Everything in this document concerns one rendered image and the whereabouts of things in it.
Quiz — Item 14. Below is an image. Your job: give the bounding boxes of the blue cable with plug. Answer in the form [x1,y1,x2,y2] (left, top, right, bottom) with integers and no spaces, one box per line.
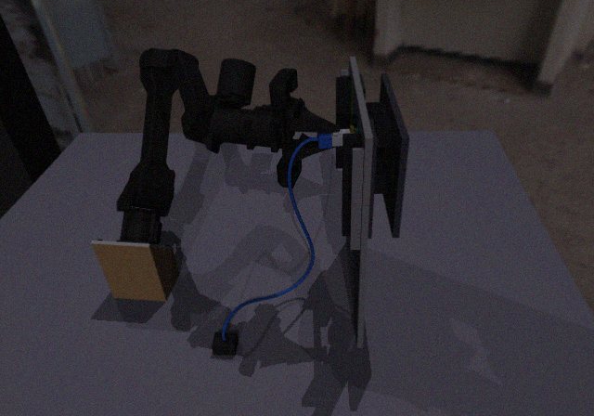
[222,125,357,341]

